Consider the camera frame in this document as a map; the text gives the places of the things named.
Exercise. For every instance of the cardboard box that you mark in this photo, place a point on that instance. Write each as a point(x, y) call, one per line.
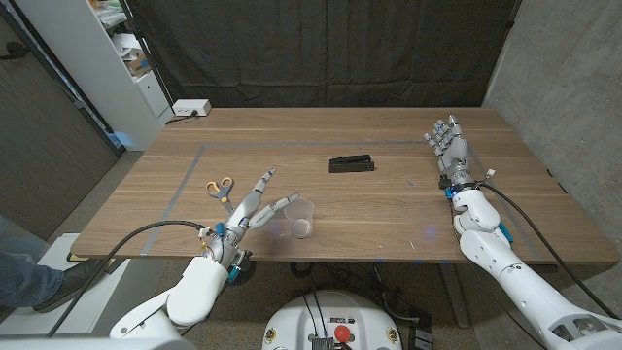
point(137, 63)

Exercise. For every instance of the white shelf cabinet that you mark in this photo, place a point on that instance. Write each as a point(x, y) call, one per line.
point(82, 63)

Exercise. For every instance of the red emergency stop button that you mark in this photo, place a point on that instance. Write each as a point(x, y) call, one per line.
point(342, 333)

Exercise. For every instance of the clear plastic measuring cup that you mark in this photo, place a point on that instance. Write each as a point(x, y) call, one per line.
point(302, 221)

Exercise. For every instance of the black round vented device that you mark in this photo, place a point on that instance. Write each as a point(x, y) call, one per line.
point(245, 274)

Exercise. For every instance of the person leg in jeans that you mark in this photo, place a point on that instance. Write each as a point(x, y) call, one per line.
point(24, 279)

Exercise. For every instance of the black stapler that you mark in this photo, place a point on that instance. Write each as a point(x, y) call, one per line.
point(351, 164)

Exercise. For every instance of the white robot torso base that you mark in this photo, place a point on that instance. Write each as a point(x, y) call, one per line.
point(330, 311)

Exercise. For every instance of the dark leather shoe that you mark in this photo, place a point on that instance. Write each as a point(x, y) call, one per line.
point(73, 279)

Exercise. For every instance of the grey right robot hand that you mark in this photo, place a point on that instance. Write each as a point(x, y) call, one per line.
point(454, 150)

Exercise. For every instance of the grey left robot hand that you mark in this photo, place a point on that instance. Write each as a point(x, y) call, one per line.
point(240, 219)

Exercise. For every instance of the black fabric backdrop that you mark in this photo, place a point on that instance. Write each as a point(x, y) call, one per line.
point(321, 48)

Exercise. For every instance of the white floor platform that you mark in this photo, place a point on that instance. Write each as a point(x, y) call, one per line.
point(87, 311)

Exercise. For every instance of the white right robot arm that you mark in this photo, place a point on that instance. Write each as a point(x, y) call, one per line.
point(525, 282)

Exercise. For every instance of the black power adapter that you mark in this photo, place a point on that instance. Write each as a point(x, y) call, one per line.
point(422, 333)

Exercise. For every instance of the white power strip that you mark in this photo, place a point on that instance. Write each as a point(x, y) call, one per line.
point(191, 107)

